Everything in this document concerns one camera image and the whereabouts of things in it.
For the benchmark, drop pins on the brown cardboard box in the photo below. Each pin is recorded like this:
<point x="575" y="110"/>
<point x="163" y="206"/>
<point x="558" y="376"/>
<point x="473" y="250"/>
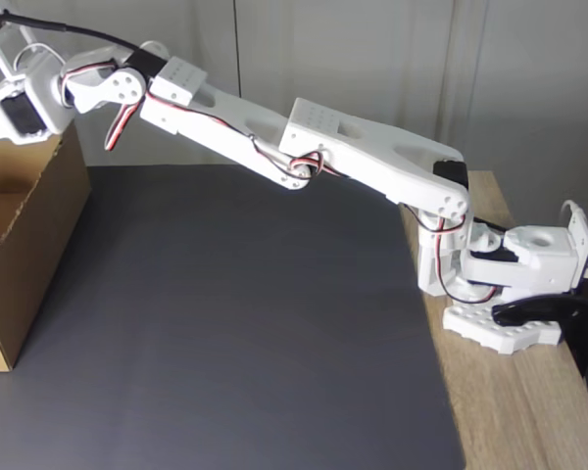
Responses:
<point x="54" y="210"/>

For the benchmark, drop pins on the dark grey table mat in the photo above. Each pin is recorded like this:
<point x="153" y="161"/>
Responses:
<point x="225" y="318"/>

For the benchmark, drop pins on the pale grey curtain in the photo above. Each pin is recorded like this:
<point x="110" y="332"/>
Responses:
<point x="348" y="49"/>

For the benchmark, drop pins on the black table clamp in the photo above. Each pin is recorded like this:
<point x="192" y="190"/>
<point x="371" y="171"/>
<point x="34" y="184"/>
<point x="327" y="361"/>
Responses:
<point x="573" y="318"/>

